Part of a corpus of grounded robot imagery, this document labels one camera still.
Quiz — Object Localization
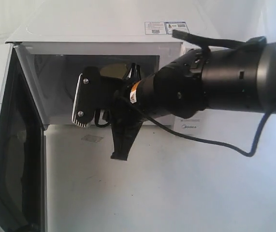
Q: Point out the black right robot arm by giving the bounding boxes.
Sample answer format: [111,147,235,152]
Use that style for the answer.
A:
[108,37,276,160]

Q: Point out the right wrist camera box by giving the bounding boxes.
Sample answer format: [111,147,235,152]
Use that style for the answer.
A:
[72,67,100,128]

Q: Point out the glass microwave turntable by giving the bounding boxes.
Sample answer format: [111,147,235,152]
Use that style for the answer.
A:
[64,72,81,122]

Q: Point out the black camera cable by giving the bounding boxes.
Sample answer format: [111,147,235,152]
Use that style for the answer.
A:
[96,96,276,158]

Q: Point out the blue white warning sticker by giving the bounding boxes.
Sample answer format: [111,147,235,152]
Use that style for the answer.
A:
[145,21,189,35]

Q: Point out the white microwave oven body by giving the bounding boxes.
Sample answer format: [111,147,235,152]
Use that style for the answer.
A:
[6,0,219,126]

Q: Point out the cream ceramic bowl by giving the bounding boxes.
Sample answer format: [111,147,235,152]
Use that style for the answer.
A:
[100,63,129,79]

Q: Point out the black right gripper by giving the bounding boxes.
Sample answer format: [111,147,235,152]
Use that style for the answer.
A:
[99,63,157,161]

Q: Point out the white microwave door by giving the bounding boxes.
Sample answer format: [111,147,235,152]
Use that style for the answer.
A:
[0,43,47,232]

